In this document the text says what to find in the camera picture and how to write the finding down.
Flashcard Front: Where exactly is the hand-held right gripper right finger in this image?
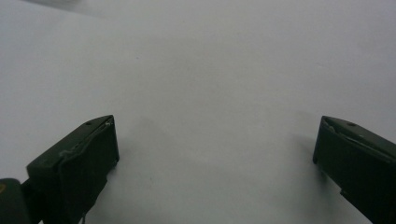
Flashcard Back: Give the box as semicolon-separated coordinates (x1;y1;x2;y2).
312;115;396;224

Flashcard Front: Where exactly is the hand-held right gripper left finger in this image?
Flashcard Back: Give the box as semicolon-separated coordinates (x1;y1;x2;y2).
25;114;120;224

